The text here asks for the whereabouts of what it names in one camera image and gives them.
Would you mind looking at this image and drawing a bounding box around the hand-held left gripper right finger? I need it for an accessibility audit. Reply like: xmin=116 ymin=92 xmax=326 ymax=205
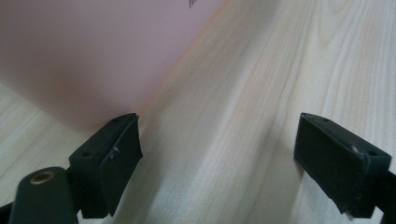
xmin=293 ymin=112 xmax=392 ymax=219

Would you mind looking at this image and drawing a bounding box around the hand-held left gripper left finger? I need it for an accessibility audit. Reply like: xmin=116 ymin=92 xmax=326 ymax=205
xmin=68 ymin=112 xmax=144 ymax=219

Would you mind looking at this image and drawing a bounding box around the pink sheet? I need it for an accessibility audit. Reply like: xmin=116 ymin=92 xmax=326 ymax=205
xmin=0 ymin=0 xmax=225 ymax=132

